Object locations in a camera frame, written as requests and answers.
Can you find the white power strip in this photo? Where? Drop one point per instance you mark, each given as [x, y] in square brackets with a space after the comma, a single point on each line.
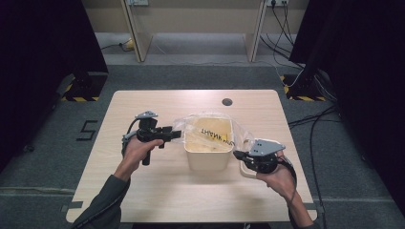
[277, 2]

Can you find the black curtain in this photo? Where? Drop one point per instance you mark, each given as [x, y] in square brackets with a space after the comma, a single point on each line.
[366, 63]
[38, 47]

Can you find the person's right hand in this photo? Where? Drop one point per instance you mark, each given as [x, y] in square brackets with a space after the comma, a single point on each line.
[281, 181]

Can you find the yellow plug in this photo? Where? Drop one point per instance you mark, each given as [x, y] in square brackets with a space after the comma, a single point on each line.
[129, 44]

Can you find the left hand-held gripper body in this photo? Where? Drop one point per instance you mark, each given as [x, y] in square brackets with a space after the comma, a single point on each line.
[149, 132]

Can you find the person's left hand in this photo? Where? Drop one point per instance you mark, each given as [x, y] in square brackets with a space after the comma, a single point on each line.
[133, 154]

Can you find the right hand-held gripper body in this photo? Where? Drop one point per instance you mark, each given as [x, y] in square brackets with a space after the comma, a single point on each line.
[266, 156]

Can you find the clear printed plastic bag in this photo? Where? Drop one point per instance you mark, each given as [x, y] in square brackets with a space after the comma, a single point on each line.
[191, 127]

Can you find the cream plastic bin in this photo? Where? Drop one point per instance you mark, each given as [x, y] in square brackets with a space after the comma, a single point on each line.
[207, 160]

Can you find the black tape strip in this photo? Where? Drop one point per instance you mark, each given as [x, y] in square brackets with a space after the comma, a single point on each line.
[74, 205]

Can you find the black striped stand base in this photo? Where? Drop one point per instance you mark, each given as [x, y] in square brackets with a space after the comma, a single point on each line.
[302, 87]
[86, 84]

